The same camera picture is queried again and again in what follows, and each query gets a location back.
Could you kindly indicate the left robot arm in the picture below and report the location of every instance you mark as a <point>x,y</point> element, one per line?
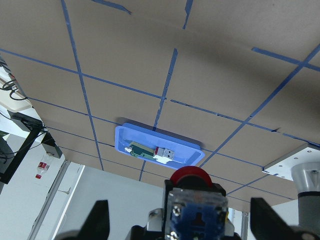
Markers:
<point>308,192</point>

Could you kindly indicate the white circuit breaker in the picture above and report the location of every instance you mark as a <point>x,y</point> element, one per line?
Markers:
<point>163,155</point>

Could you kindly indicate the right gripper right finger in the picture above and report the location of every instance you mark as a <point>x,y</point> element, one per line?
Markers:
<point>266,224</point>

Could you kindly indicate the green switch module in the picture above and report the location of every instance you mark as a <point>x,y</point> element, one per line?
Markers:
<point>140,151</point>

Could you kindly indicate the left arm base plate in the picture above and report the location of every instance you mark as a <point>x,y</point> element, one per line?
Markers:
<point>307,156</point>

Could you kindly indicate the blue plastic tray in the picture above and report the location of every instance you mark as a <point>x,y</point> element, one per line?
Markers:
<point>185,153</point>

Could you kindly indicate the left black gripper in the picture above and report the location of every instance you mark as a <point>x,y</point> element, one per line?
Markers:
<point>182,225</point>

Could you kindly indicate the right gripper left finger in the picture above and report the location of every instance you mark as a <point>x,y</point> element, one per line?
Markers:
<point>95,227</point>

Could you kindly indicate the plastic drink bottle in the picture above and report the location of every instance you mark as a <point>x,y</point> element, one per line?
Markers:
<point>44,165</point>

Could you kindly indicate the red emergency stop button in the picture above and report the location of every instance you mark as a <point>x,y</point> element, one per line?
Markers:
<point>195,208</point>

